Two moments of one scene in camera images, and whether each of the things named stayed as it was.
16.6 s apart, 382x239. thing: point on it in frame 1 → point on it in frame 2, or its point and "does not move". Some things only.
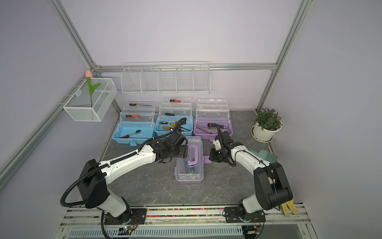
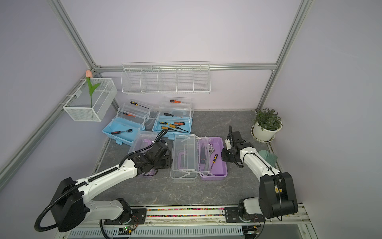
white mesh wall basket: (82, 106) does not move
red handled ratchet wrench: (127, 136) → (129, 130)
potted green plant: (267, 122) does not move
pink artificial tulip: (88, 75) does not move
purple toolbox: (190, 170) → (143, 139)
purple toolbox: (211, 111) → (193, 157)
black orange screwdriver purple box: (214, 125) → (203, 155)
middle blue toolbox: (172, 110) does not move
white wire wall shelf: (166, 77) does not move
